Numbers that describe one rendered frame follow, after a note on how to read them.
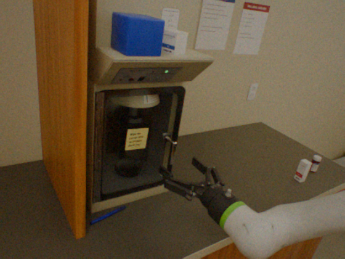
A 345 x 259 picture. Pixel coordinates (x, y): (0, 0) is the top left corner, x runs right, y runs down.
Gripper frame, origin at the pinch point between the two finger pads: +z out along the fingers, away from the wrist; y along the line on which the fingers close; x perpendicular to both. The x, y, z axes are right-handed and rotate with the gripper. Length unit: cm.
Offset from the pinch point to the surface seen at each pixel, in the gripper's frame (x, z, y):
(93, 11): -45, 12, 26
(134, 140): -7.0, 9.4, 12.7
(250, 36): -36, 53, -80
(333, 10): -57, 53, -157
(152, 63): -35.0, -0.3, 15.1
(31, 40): -29, 54, 35
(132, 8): -47, 11, 16
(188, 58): -36.3, -0.8, 4.3
